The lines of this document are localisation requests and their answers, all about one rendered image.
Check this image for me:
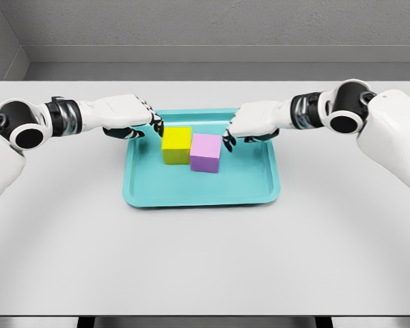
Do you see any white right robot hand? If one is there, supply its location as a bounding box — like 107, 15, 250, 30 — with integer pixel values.
221, 101, 283, 153

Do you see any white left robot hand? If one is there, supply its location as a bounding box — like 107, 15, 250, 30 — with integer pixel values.
100, 94, 165, 139

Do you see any yellow cube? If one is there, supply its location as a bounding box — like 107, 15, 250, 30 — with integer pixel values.
161, 126, 193, 165

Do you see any pink cube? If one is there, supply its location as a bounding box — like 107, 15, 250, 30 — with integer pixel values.
189, 133, 223, 174

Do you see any teal tray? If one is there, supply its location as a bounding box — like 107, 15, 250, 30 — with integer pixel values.
122, 108, 282, 208

